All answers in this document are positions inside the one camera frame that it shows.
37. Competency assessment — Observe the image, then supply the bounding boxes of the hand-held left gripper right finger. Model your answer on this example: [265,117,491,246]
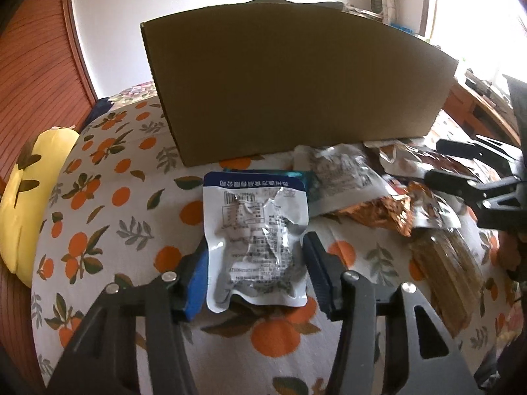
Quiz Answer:
[302,231,480,395]

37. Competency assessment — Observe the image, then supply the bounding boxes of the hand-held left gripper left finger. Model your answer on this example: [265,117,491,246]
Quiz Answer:
[45,236,210,395]

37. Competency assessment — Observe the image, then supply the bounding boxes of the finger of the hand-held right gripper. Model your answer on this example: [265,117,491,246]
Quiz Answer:
[424,169,527,230]
[436,134,527,175]

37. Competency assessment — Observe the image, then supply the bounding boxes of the orange foil snack packet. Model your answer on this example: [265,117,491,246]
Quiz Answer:
[338,195,414,237]

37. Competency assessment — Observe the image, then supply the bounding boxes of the white snack packet blue header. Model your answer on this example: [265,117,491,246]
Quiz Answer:
[203,171,310,313]

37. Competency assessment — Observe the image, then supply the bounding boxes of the long clear brown snack packet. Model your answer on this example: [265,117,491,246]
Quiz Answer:
[407,226,486,338]

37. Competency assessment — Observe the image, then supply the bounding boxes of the teal snack packet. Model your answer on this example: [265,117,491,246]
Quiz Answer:
[222,167,319,204]

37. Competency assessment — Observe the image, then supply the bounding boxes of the silver clear snack packet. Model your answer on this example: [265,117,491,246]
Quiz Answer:
[293,144,396,217]

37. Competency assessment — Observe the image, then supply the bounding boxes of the cardboard box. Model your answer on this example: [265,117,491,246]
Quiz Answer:
[140,1,458,169]

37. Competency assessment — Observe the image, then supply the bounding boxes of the person's right hand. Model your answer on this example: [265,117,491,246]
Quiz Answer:
[496,229,527,277]

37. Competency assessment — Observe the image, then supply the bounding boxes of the silver orange snack packet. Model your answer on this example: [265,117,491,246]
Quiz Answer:
[405,181,462,231]

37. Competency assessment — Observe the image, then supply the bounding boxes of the wooden cabinet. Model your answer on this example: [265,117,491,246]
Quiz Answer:
[442,70,521,145]

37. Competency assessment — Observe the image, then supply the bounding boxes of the brown white snack packet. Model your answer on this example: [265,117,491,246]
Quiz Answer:
[364,140,474,182]

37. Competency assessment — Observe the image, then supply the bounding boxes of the orange fruit print blanket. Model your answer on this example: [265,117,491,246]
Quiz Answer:
[31,94,527,395]

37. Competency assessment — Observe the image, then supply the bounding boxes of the window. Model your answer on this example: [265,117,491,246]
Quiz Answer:
[424,0,527,91]

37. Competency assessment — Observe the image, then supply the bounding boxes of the yellow plush toy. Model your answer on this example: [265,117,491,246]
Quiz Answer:
[0,127,81,289]

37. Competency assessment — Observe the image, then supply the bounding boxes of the dark blue cloth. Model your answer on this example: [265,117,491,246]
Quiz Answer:
[80,96,115,130]

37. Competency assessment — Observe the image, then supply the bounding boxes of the floral quilt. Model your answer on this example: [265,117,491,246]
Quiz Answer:
[109,82,159,105]

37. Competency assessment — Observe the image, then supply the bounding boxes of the wooden headboard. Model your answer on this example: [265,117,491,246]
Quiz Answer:
[0,0,99,395]

